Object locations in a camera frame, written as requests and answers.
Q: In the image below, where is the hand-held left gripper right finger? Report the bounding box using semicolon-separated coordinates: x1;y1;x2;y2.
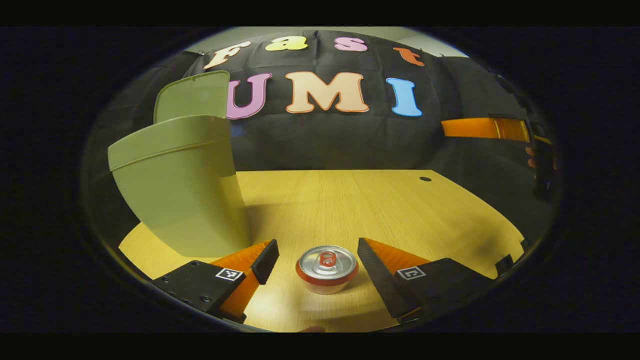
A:
356;237;497;325

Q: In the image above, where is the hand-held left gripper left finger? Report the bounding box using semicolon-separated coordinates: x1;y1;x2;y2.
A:
150;239;281;325

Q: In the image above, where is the red pop can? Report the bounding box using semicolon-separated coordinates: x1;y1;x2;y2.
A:
295;245;360;296

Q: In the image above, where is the light green desktop garbage bin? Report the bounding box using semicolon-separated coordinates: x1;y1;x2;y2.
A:
108;70;252;259

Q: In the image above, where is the wooden desktop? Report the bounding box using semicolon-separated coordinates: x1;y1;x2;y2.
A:
119;170;527;334

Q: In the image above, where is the black backdrop cloth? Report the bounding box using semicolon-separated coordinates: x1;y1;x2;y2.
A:
82;30;558;241

